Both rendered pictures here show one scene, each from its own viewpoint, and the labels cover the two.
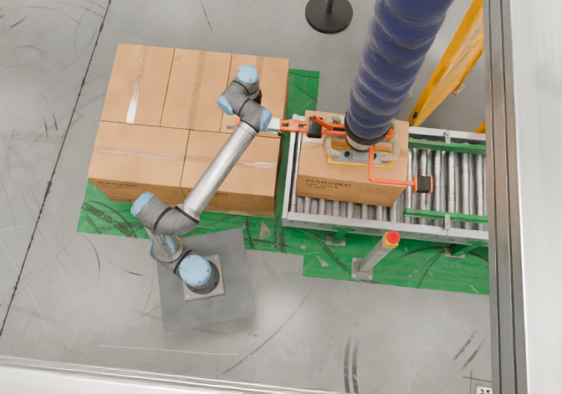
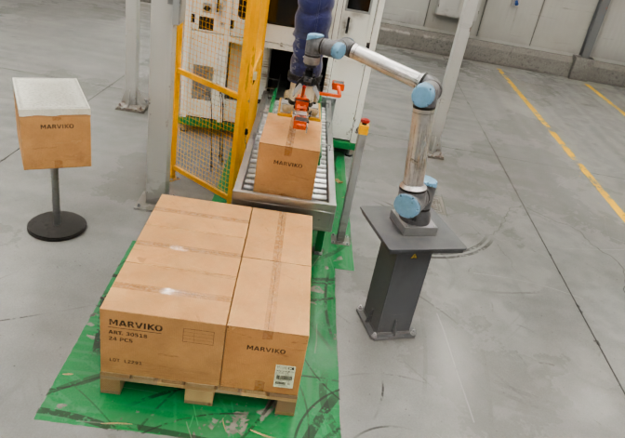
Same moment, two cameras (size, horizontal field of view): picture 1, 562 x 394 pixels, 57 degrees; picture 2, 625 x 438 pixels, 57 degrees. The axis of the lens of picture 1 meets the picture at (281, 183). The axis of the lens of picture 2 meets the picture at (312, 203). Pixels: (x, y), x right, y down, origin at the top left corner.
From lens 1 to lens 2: 388 cm
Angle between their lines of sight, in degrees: 67
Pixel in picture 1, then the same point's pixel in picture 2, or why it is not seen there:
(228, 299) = not seen: hidden behind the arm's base
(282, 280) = (361, 282)
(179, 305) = (441, 239)
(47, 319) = not seen: outside the picture
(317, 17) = (62, 232)
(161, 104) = (206, 273)
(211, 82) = (181, 239)
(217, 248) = (382, 218)
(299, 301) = not seen: hidden behind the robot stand
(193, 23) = (15, 331)
